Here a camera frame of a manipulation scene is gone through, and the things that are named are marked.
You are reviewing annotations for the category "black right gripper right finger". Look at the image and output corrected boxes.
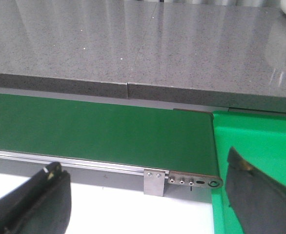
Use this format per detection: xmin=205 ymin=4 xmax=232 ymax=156
xmin=225 ymin=147 xmax=286 ymax=234

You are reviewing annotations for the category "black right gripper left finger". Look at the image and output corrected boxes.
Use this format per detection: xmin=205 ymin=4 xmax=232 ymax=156
xmin=0 ymin=162 xmax=71 ymax=234

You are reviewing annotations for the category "grey conveyor end plate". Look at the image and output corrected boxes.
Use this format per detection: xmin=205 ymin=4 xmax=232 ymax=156
xmin=168 ymin=171 xmax=224 ymax=189

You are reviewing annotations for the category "green plastic bin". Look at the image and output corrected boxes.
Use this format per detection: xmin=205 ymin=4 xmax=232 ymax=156
xmin=212 ymin=111 xmax=286 ymax=234

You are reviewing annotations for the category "green conveyor belt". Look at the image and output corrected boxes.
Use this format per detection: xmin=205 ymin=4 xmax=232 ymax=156
xmin=0 ymin=94 xmax=219 ymax=176

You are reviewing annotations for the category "grey stone counter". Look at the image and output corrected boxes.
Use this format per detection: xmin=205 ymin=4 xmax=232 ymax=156
xmin=0 ymin=0 xmax=286 ymax=113

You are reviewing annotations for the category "aluminium conveyor side rail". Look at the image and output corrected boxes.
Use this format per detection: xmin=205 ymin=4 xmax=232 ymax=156
xmin=0 ymin=150 xmax=169 ymax=177

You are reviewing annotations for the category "steel conveyor support bracket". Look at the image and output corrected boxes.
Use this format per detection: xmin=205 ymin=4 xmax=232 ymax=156
xmin=143 ymin=169 xmax=165 ymax=197

